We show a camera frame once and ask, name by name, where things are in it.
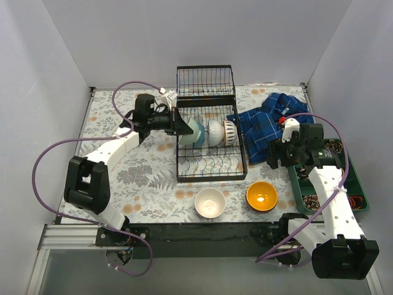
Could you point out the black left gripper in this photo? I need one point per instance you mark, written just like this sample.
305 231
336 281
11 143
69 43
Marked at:
174 121

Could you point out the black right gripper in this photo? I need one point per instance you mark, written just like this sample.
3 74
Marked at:
274 154

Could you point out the blue ceramic bowl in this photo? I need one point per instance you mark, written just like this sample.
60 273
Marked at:
196 138

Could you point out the plain white bowl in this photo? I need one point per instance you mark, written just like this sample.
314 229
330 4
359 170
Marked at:
216 132

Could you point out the white bowl with blue leaves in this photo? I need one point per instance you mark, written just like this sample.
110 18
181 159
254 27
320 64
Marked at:
230 132

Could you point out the white ceramic bowl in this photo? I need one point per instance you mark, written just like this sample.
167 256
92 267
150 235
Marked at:
209 203

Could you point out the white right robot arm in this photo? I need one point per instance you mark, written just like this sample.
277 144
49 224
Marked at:
342 251

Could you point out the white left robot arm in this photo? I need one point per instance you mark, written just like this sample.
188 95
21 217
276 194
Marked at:
87 182

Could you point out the blue plaid shirt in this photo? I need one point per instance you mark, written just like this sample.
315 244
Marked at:
260 125

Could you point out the orange ceramic bowl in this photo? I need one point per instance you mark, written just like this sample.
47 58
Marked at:
261 197

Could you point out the green compartment tray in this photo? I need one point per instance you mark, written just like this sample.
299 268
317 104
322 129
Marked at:
305 197

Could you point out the floral table mat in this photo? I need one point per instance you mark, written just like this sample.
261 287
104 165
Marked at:
144 185

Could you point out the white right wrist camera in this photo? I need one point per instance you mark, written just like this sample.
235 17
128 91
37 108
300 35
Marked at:
288 127

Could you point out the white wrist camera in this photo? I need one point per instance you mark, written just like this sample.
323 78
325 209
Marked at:
167 97
288 127

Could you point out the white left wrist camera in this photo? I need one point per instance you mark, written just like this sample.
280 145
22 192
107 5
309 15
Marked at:
167 97

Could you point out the black wire dish rack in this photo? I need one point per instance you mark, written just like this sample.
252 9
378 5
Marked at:
207 98

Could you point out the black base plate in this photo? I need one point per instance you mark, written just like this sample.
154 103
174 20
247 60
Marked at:
209 240

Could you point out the aluminium frame rail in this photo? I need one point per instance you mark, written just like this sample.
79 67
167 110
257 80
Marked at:
69 237

